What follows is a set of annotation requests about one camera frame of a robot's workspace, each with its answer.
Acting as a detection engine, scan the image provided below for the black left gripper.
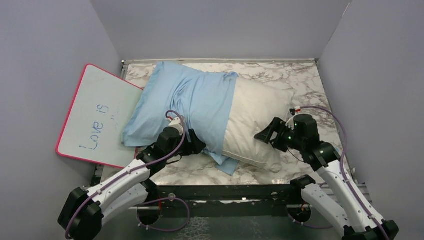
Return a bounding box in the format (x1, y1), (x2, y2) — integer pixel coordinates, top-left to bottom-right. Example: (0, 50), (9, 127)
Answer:
(165, 128), (206, 160)

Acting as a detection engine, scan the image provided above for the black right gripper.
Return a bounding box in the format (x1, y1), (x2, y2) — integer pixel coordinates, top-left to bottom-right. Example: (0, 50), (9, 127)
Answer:
(254, 116), (305, 153)

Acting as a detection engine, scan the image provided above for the white pillow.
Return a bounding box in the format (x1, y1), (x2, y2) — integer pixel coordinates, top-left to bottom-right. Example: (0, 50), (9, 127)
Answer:
(222, 77), (295, 173)

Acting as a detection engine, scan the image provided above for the light blue pillowcase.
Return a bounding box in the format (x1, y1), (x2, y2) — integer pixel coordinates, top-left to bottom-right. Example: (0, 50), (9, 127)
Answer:
(122, 61), (239, 176)

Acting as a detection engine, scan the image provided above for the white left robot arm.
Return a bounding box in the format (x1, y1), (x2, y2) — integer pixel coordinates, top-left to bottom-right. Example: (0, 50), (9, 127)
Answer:
(58, 126), (206, 240)

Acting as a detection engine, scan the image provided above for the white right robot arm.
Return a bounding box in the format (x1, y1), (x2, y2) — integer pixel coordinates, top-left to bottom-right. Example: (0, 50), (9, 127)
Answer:
(254, 114), (399, 240)

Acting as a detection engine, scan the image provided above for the pink framed whiteboard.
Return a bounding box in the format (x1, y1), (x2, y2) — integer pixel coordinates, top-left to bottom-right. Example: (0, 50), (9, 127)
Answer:
(55, 64), (143, 168)

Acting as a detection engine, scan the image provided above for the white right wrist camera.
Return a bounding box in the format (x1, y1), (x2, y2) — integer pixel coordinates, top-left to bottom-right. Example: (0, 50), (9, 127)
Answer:
(285, 106), (302, 130)

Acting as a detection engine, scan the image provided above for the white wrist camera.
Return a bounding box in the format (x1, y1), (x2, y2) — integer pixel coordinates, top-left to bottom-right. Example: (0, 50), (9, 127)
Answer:
(166, 116), (185, 135)
(285, 106), (302, 130)

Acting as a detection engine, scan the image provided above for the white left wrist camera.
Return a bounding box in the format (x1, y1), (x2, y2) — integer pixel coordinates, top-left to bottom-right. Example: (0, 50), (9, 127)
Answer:
(166, 116), (185, 135)

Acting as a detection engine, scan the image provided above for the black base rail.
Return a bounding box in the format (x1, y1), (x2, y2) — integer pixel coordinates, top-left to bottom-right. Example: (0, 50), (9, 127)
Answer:
(125, 183), (312, 220)

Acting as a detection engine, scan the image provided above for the aluminium table edge frame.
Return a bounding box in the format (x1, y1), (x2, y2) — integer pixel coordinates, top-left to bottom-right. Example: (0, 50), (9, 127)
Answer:
(121, 58), (316, 66)

